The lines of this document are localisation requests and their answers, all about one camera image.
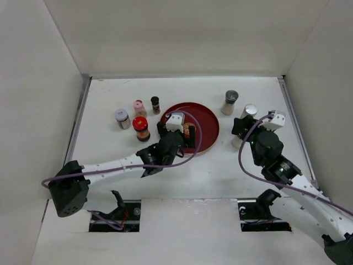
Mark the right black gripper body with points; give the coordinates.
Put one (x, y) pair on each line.
(244, 125)

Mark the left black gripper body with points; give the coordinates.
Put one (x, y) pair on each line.
(187, 142)

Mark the clear cap pepper grinder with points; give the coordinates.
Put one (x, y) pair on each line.
(231, 97)

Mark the black knob salt grinder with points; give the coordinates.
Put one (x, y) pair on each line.
(236, 142)

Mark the blue label silver cap bottle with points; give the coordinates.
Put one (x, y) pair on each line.
(249, 110)

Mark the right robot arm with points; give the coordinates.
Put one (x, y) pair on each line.
(297, 201)

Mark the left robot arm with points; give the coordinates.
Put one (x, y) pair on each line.
(70, 187)

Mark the red round tray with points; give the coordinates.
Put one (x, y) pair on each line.
(208, 122)

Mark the red lid sauce jar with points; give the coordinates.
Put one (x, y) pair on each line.
(140, 125)

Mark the pink lid spice bottle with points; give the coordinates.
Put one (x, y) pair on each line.
(139, 108)

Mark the black lid spice bottle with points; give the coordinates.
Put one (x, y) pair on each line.
(155, 105)

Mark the dark jar white lid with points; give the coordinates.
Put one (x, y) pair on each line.
(122, 118)

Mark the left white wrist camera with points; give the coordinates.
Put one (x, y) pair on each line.
(175, 122)

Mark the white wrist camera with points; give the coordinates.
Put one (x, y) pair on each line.
(175, 122)
(275, 121)

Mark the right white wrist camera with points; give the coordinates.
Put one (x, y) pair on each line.
(275, 121)

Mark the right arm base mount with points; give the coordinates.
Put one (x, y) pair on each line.
(255, 214)

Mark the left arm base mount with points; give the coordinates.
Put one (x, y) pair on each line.
(125, 217)

